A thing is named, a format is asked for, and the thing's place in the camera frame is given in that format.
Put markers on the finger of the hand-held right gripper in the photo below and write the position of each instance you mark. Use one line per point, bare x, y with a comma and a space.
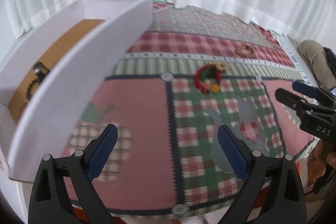
304, 87
291, 99

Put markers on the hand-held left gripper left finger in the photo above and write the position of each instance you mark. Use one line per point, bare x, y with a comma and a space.
103, 150

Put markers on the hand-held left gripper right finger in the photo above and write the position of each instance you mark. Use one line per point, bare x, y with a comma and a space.
232, 150

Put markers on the white cardboard box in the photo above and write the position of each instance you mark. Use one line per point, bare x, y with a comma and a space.
78, 95

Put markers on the person's right hand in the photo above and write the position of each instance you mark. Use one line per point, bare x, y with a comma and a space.
326, 154

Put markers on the purple cloth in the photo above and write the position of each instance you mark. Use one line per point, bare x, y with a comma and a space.
331, 64

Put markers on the patchwork plaid cloth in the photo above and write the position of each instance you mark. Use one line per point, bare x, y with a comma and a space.
157, 121

